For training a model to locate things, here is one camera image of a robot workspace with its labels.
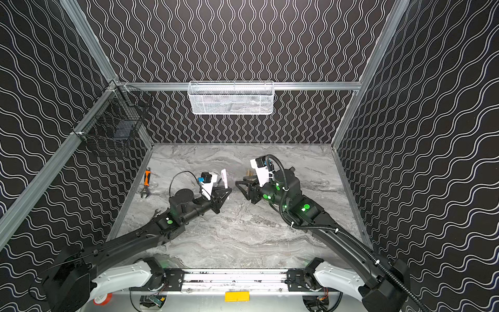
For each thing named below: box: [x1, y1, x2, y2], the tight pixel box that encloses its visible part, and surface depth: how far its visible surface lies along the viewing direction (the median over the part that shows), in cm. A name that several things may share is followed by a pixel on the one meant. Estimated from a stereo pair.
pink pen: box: [220, 169, 229, 190], surface depth 71 cm
